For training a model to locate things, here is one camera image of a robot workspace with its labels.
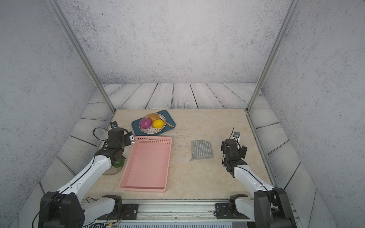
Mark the frame post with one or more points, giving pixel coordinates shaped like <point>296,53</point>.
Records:
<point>274,51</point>
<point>62,20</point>

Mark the teal rectangular tray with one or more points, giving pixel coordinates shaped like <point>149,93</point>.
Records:
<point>168,117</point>

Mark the grey striped dishcloth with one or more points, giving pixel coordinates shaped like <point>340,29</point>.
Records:
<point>201,149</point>

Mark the brown toy fruit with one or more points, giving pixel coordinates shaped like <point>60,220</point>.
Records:
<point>153,117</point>

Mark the pink plastic basket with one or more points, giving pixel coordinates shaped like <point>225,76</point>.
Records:
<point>147,165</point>

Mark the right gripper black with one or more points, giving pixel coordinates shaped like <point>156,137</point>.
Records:
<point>243,152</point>

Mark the clear glass plate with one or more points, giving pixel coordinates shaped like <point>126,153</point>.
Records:
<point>113,170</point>

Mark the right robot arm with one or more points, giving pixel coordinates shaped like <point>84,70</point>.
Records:
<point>270,206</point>

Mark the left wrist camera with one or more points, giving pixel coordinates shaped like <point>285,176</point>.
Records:
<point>131,137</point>

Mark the green toy fruit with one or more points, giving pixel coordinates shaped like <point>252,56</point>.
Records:
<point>119,163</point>

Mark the left frame post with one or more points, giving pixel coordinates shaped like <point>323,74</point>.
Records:
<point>62,20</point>

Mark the purple toy fruit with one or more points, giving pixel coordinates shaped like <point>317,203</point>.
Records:
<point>145,123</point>

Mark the right frame post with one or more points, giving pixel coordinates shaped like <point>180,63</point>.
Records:
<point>274,51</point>

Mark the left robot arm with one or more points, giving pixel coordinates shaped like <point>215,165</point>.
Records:
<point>63,208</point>

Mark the patterned ceramic plate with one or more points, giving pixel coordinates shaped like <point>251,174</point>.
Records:
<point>152,130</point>

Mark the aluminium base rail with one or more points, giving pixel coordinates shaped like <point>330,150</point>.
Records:
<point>178,210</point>

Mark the yellow toy lemon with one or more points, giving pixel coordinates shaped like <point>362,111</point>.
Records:
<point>158,124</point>

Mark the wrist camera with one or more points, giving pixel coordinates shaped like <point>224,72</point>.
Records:
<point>236,136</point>
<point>131,137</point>

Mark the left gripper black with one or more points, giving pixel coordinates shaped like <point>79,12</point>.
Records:
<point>126,137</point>

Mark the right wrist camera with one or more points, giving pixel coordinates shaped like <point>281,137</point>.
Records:
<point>236,136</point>

